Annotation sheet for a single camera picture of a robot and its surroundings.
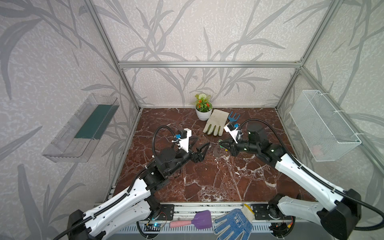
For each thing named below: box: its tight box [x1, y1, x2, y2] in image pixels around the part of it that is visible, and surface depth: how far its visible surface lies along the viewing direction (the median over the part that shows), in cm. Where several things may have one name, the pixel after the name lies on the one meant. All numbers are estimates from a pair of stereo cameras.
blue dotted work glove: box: [213, 204, 255, 240], surface depth 72 cm
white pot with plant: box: [194, 93, 213, 122], surface depth 107 cm
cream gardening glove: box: [203, 109, 230, 137], surface depth 115 cm
